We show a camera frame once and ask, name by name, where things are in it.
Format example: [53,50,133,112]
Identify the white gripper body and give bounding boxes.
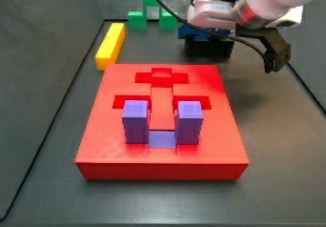
[188,0,237,31]

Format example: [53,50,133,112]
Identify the blue U-shaped block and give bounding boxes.
[178,24,232,40]

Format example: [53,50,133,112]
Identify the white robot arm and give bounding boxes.
[188,0,312,30]

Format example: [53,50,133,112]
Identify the black angled fixture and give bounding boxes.
[185,39,234,59]

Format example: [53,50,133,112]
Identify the green arch block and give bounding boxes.
[127,0,178,30]

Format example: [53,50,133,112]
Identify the yellow long bar block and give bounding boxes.
[95,23,126,71]

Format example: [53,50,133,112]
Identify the purple U-shaped block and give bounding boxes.
[122,100,205,149]

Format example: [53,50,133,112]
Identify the red slotted base block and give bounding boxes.
[75,64,249,180]

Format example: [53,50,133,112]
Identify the black cable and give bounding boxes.
[141,0,273,60]

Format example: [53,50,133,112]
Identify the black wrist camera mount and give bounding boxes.
[236,26,290,73]

